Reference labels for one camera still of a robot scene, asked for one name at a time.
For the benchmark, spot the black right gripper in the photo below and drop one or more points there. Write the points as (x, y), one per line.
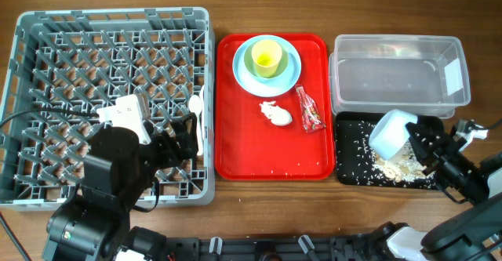
(435, 154)

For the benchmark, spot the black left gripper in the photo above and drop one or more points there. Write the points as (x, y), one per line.
(187, 144)

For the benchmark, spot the white plastic spoon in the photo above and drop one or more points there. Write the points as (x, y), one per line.
(195, 106)

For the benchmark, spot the small light blue bowl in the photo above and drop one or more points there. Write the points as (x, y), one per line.
(390, 134)

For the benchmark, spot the white napkin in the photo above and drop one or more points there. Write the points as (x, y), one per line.
(275, 114)

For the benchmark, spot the red snack wrapper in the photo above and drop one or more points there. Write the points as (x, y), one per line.
(309, 112)

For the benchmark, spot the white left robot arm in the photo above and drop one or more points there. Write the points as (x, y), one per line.
(93, 222)

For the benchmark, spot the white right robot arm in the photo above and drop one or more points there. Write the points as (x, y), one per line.
(473, 234)

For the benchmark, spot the rice food waste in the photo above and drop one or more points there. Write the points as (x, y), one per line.
(402, 167)

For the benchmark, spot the black waste tray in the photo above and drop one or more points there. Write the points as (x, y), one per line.
(354, 160)

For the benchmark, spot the grey dishwasher rack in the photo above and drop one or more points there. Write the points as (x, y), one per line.
(66, 64)

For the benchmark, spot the red serving tray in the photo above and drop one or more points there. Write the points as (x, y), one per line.
(247, 145)

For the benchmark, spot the white label on bin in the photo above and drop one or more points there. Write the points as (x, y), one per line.
(453, 76)

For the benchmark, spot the light blue plate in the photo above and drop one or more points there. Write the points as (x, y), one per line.
(274, 87)

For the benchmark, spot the clear plastic bin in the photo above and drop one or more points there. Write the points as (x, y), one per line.
(376, 73)

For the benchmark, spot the green bowl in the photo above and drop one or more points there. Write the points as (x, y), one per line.
(280, 70)

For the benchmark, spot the yellow cup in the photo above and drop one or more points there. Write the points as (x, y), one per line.
(266, 55)

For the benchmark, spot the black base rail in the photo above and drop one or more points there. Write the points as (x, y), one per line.
(352, 247)

